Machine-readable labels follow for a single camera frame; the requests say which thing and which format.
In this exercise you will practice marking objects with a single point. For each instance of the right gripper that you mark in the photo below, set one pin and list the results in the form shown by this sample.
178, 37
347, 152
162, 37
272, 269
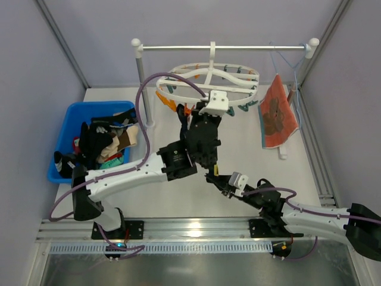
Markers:
224, 185

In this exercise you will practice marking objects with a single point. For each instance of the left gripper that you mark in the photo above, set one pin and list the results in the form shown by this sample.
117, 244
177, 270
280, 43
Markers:
200, 116

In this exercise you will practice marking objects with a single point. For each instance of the white oval clip hanger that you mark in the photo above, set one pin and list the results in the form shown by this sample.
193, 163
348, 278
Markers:
199, 79

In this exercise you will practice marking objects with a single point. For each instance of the beige brown striped sock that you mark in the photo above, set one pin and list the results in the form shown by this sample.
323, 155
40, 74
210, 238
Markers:
128, 138

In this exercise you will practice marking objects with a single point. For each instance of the black blue sport sock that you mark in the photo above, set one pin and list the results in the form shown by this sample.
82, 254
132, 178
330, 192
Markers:
120, 120
65, 164

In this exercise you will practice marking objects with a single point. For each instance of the navy christmas sock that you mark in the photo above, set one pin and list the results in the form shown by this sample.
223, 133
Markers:
183, 118
215, 171

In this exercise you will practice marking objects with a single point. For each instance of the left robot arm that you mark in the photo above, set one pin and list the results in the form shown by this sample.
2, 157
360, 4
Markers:
92, 187

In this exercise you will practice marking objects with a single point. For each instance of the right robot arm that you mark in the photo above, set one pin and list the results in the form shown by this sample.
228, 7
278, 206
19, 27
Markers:
282, 217

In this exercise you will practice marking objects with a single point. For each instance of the pile of socks in bin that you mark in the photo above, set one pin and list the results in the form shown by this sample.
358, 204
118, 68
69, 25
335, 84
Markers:
98, 143

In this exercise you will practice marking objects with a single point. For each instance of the orange bear towel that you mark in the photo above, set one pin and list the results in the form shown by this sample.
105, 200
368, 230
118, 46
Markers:
278, 123

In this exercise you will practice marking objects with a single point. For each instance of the blue plastic bin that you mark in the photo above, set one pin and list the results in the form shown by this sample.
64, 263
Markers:
68, 140

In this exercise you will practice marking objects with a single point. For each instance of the white drying rack stand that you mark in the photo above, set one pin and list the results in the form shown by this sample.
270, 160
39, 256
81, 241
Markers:
309, 49

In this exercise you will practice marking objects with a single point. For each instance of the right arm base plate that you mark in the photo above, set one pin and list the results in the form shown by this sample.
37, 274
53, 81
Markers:
259, 228

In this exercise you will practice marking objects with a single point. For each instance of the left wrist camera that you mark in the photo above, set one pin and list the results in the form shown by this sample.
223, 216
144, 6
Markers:
215, 104

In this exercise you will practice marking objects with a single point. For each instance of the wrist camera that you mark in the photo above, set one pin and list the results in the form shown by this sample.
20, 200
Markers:
238, 180
215, 104

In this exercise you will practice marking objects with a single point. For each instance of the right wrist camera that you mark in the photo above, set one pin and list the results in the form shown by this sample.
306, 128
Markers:
238, 180

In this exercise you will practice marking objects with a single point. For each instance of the aluminium rail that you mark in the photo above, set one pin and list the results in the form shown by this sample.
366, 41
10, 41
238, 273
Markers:
155, 229

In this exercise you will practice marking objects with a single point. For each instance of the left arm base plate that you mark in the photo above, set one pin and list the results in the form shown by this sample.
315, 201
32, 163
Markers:
132, 230

